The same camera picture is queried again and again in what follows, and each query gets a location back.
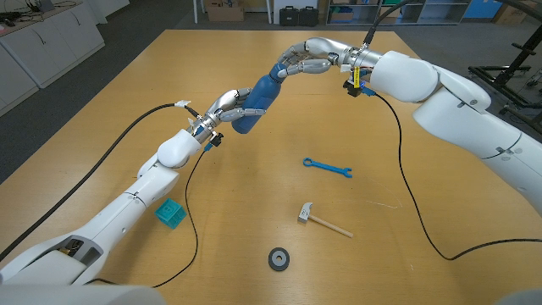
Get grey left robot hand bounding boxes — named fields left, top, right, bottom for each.
left=204, top=87, right=268, bottom=130

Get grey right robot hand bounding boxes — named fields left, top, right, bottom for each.
left=277, top=36, right=346, bottom=80

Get blue metal bottle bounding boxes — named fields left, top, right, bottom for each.
left=231, top=74, right=284, bottom=136

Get blue bottle cap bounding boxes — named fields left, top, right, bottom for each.
left=269, top=62, right=290, bottom=84

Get blue plastic wrench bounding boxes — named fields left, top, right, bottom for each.
left=302, top=157, right=353, bottom=179

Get black hard case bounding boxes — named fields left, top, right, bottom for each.
left=298, top=5, right=319, bottom=28
left=279, top=5, right=300, bottom=27

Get brown cardboard box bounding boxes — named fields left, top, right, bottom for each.
left=493, top=0, right=538, bottom=25
left=206, top=0, right=246, bottom=23

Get teal translucent cube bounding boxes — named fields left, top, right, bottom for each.
left=153, top=197, right=188, bottom=230

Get grey metal shelf unit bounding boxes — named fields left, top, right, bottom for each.
left=325, top=0, right=472, bottom=26

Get grey round wheel disc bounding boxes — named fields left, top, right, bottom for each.
left=268, top=247, right=291, bottom=272

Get blue partition panel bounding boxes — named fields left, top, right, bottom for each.
left=463, top=0, right=495, bottom=19

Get white cabinet row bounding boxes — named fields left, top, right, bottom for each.
left=0, top=0, right=106, bottom=118

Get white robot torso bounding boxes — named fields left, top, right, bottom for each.
left=0, top=283, right=169, bottom=305

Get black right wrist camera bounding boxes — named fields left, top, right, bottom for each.
left=343, top=80, right=362, bottom=98

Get white table frame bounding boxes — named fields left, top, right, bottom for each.
left=192, top=0, right=273, bottom=25

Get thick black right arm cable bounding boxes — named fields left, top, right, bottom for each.
left=362, top=0, right=414, bottom=48

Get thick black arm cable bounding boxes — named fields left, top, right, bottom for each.
left=362, top=0, right=414, bottom=48
left=0, top=99, right=202, bottom=263

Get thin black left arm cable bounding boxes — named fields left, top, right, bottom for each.
left=88, top=143, right=213, bottom=289

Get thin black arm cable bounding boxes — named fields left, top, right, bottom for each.
left=88, top=143, right=213, bottom=289
left=372, top=91, right=542, bottom=262

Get small wooden-handled hammer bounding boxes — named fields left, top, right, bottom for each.
left=296, top=202, right=355, bottom=239

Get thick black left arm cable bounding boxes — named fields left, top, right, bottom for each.
left=0, top=99, right=202, bottom=263

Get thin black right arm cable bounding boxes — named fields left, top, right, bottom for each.
left=372, top=91, right=542, bottom=262

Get black metal stand frame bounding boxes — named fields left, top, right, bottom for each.
left=467, top=25, right=542, bottom=135

